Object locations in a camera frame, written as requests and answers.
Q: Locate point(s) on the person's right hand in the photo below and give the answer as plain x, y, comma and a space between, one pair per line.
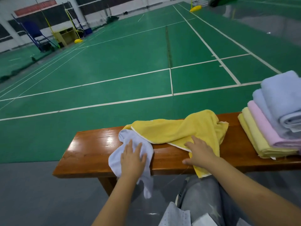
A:
201, 153

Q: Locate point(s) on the person's left hand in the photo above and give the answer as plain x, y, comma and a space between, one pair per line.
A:
132, 162

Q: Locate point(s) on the pale yellow towel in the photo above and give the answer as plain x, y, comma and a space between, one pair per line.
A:
258, 141
242, 127

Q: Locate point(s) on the light pink towel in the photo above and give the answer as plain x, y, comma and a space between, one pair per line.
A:
268, 129

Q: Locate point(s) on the white blue towel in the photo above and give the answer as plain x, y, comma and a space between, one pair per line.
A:
263, 108

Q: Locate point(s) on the person's right forearm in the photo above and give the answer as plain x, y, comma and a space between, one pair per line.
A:
258, 195

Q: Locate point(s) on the person's left forearm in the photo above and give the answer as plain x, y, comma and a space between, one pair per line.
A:
117, 202

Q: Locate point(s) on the person's grey trousers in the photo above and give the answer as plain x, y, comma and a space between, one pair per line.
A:
202, 200

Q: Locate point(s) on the brown wooden bench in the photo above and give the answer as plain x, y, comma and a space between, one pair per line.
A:
89, 148

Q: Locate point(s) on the yellow wooden stand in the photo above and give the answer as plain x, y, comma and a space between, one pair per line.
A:
63, 37

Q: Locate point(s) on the black sports bag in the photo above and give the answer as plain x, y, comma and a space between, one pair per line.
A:
221, 1

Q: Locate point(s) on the blue umpire chair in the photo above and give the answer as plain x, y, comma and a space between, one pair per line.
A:
33, 30

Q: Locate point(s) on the red wall banner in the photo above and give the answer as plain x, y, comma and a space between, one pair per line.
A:
35, 7

